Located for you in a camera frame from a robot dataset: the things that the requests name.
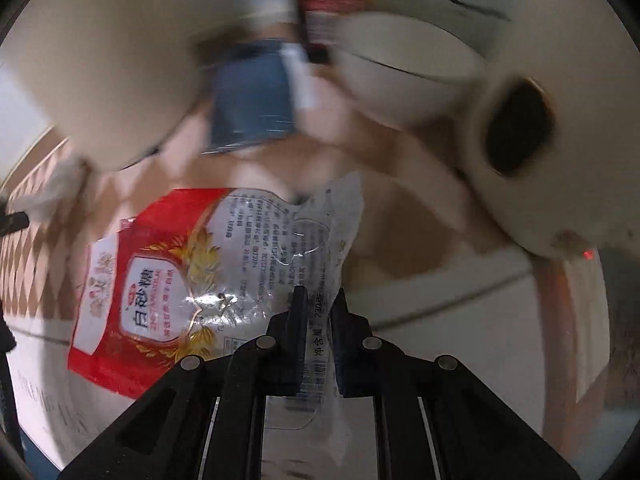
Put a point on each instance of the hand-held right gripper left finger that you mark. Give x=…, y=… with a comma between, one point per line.
x=295, y=345

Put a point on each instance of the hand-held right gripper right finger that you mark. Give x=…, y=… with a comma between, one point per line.
x=350, y=350

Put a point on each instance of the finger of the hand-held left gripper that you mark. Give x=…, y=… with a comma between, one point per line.
x=12, y=221

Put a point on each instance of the red and clear sugar bag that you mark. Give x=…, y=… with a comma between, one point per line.
x=165, y=285

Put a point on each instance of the cream utensil holder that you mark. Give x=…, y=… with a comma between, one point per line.
x=110, y=60

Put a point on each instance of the dark blue flat box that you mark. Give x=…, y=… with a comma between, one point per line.
x=250, y=95

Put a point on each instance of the white electric kettle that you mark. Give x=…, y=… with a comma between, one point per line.
x=530, y=160

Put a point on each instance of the white ceramic bowl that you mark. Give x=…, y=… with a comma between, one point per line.
x=410, y=70

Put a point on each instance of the dark sauce bottle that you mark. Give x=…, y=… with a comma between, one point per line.
x=325, y=10

